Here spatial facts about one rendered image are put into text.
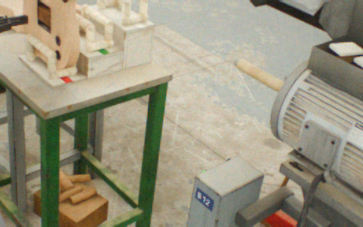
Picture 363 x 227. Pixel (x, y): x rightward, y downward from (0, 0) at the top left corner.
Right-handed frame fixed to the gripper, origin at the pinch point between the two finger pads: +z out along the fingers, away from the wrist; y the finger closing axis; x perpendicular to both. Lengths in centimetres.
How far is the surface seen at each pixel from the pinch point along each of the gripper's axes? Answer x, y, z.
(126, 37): -8.0, 13.8, 37.4
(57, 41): -6.6, 8.4, 10.9
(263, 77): 10, 86, 32
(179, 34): -114, -162, 230
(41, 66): -20.8, -1.3, 9.3
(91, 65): -16.3, 13.8, 22.1
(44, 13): 1.6, 0.7, 9.8
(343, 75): 25, 112, 27
